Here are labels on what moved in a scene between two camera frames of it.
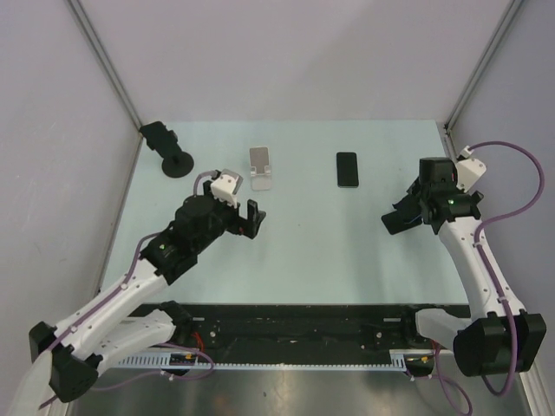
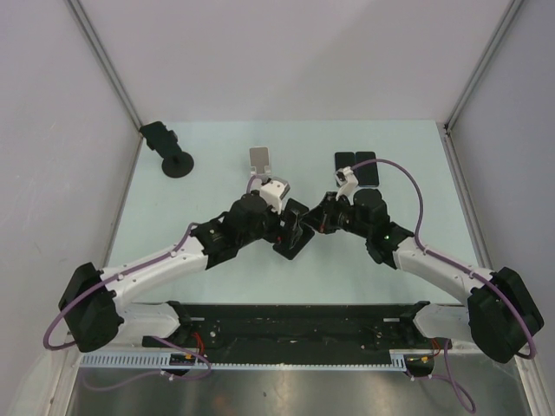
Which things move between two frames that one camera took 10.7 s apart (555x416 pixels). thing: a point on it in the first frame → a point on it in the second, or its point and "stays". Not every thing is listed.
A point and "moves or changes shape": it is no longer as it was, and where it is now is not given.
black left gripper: x=247 y=227 → x=274 y=237
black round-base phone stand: x=178 y=165 stays
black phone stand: x=395 y=223 moves or changes shape
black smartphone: x=347 y=170 stays
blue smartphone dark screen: x=407 y=218 → x=367 y=174
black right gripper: x=416 y=188 → x=321 y=217
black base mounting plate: x=333 y=328 stays
